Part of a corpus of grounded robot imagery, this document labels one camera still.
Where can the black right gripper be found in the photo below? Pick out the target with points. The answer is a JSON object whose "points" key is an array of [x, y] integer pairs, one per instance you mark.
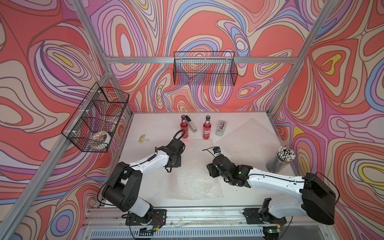
{"points": [[211, 168]]}

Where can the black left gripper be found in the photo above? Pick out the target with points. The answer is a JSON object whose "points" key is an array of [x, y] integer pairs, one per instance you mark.
{"points": [[179, 162]]}

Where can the clear bubble wrap sheet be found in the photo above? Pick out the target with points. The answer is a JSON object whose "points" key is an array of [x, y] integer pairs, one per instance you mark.
{"points": [[192, 181]]}

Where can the pink bottle with label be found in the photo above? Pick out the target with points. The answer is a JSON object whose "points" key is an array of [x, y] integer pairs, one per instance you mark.
{"points": [[207, 128]]}

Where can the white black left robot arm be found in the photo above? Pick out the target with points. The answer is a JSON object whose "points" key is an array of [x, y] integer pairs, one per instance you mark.
{"points": [[123, 186]]}

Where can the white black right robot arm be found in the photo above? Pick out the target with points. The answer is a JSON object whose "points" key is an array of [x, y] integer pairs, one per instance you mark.
{"points": [[307, 196]]}

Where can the pink bottle near stapler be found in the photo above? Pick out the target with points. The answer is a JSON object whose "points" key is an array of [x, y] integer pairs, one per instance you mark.
{"points": [[184, 126]]}

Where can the yellow binder clip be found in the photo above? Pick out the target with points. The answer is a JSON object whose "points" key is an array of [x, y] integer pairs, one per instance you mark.
{"points": [[143, 139]]}

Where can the cup of pens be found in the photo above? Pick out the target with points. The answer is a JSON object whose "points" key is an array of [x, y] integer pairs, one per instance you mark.
{"points": [[282, 158]]}

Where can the patterned bowl in basket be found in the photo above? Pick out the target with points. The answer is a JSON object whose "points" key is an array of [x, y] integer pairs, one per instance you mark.
{"points": [[100, 140]]}

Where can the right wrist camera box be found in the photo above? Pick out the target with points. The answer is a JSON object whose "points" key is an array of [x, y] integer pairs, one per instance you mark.
{"points": [[216, 151]]}

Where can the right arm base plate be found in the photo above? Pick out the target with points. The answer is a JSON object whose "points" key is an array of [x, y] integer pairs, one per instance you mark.
{"points": [[254, 217]]}

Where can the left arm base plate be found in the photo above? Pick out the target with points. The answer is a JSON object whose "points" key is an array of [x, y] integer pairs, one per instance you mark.
{"points": [[156, 217]]}

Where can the black wire basket back wall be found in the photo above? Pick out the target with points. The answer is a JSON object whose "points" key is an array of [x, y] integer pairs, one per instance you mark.
{"points": [[205, 68]]}

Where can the black wire basket wall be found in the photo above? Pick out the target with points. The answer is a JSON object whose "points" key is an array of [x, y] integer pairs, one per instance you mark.
{"points": [[100, 110], [205, 68]]}

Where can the black wire basket left wall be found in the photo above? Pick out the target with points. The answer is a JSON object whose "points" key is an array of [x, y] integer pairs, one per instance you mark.
{"points": [[100, 110]]}

